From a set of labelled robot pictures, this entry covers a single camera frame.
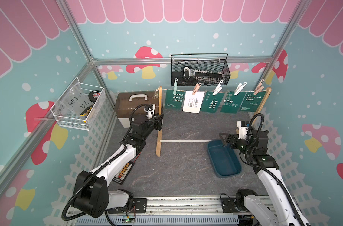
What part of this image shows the wooden postcard rack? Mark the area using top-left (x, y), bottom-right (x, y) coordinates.
top-left (155, 86), bottom-right (272, 157)

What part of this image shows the green postcard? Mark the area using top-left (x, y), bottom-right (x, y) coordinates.
top-left (165, 90), bottom-right (185, 110)
top-left (239, 91), bottom-right (266, 112)
top-left (220, 92), bottom-right (246, 114)
top-left (200, 91), bottom-right (224, 113)

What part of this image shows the white postcard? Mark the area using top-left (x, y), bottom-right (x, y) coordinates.
top-left (182, 91), bottom-right (204, 114)

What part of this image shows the mint green clothespin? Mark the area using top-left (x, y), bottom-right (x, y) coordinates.
top-left (173, 78), bottom-right (178, 96)

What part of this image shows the pink clothespin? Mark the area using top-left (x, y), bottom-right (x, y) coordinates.
top-left (253, 79), bottom-right (264, 95)
top-left (192, 83), bottom-right (202, 95)

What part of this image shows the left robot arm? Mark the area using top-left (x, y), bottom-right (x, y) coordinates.
top-left (61, 104), bottom-right (164, 221)

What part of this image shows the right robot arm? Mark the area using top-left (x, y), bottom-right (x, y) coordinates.
top-left (219, 113), bottom-right (310, 226)

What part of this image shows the teal plastic tray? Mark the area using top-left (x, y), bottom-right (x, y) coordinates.
top-left (207, 140), bottom-right (242, 179)

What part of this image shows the brown lidded storage box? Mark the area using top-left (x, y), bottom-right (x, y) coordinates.
top-left (115, 91), bottom-right (159, 128)

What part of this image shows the white clothespin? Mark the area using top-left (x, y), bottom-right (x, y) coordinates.
top-left (213, 80), bottom-right (223, 96)
top-left (234, 82), bottom-right (247, 96)

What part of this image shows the screwdriver bit set case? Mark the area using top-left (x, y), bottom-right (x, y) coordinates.
top-left (112, 161), bottom-right (135, 185)

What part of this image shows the black tape roll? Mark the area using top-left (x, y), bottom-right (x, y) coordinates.
top-left (88, 91), bottom-right (100, 103)

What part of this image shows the clear plastic bag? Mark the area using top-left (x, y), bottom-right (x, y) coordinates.
top-left (62, 85), bottom-right (92, 115)

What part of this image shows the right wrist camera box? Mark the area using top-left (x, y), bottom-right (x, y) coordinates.
top-left (237, 121), bottom-right (250, 139)

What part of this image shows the yellow handled tool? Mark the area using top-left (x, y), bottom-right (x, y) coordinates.
top-left (80, 105), bottom-right (93, 117)

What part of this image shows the clear wire wall basket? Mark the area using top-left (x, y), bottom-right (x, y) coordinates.
top-left (51, 77), bottom-right (106, 131)

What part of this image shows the black mesh wall basket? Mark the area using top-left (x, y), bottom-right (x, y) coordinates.
top-left (170, 53), bottom-right (230, 86)

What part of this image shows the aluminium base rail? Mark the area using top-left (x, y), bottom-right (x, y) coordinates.
top-left (64, 196), bottom-right (305, 226)

